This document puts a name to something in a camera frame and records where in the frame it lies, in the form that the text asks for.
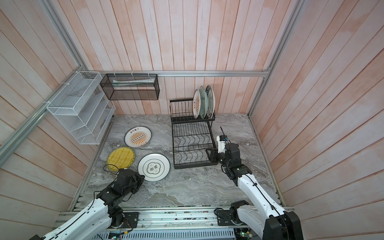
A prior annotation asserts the green rim white plate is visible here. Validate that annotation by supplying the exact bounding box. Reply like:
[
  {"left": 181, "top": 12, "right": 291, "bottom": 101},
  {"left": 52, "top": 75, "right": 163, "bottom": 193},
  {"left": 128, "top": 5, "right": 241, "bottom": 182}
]
[{"left": 206, "top": 85, "right": 216, "bottom": 118}]

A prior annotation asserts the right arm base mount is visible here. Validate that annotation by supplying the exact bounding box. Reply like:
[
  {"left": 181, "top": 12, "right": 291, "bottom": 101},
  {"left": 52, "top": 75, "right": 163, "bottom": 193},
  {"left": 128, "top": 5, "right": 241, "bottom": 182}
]
[{"left": 214, "top": 208, "right": 247, "bottom": 227}]

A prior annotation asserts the black mesh wall basket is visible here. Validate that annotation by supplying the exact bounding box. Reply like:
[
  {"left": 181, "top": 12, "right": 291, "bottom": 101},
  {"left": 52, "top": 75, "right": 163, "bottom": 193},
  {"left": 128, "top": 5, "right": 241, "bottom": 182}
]
[{"left": 100, "top": 73, "right": 160, "bottom": 101}]

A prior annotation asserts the orange sunburst plate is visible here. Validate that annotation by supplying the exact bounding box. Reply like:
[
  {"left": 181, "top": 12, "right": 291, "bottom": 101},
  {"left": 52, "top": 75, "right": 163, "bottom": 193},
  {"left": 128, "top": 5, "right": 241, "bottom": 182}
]
[
  {"left": 124, "top": 126, "right": 152, "bottom": 148},
  {"left": 193, "top": 89, "right": 201, "bottom": 119}
]

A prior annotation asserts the black two-tier dish rack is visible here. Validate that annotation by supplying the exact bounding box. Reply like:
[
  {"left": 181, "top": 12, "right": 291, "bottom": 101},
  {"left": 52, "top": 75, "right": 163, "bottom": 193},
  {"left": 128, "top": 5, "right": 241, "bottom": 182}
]
[{"left": 170, "top": 98, "right": 218, "bottom": 169}]

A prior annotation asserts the white wire mesh shelf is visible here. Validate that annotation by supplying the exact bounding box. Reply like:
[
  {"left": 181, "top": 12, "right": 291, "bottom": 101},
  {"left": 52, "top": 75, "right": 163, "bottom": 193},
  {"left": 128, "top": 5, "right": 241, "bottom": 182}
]
[{"left": 47, "top": 71, "right": 116, "bottom": 145}]

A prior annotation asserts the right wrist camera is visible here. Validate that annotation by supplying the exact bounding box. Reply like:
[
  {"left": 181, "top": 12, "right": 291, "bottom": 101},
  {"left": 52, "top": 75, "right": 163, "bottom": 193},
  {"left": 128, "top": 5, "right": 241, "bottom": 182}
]
[{"left": 217, "top": 135, "right": 228, "bottom": 154}]

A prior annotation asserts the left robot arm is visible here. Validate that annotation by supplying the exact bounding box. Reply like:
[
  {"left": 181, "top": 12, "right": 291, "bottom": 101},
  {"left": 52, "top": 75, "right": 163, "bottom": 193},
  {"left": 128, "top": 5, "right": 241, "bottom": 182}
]
[{"left": 31, "top": 169, "right": 145, "bottom": 240}]

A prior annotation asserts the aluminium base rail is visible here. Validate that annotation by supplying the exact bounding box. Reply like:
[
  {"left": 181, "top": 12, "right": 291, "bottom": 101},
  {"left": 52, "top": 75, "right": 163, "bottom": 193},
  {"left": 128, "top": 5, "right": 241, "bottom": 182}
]
[{"left": 56, "top": 205, "right": 301, "bottom": 233}]

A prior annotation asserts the mint green flower plate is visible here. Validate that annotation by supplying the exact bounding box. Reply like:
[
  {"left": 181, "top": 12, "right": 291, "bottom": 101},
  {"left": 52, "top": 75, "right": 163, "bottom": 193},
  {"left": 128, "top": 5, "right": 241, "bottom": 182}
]
[{"left": 199, "top": 86, "right": 208, "bottom": 119}]

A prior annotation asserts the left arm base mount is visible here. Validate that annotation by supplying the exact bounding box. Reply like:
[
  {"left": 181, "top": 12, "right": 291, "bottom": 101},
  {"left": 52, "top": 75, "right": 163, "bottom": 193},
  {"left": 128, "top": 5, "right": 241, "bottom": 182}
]
[{"left": 111, "top": 212, "right": 140, "bottom": 229}]

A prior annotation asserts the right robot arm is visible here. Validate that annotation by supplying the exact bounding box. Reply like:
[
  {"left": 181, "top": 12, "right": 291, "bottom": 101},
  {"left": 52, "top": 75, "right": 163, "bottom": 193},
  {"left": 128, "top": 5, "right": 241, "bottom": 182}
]
[{"left": 206, "top": 141, "right": 304, "bottom": 240}]

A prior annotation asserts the white plate green clover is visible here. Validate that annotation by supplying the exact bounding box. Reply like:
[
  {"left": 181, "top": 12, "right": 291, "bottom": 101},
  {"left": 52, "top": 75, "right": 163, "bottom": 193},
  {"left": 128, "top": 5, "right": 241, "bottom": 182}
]
[{"left": 138, "top": 153, "right": 171, "bottom": 182}]

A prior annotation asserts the yellow round plate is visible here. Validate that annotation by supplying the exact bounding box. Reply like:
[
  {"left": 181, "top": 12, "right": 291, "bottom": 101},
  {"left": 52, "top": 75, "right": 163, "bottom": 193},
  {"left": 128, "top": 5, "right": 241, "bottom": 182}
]
[{"left": 107, "top": 147, "right": 136, "bottom": 172}]

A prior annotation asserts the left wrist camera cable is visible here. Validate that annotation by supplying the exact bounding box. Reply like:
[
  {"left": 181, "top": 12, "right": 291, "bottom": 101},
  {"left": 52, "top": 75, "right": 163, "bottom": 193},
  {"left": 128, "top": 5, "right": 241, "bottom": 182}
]
[{"left": 102, "top": 163, "right": 121, "bottom": 176}]

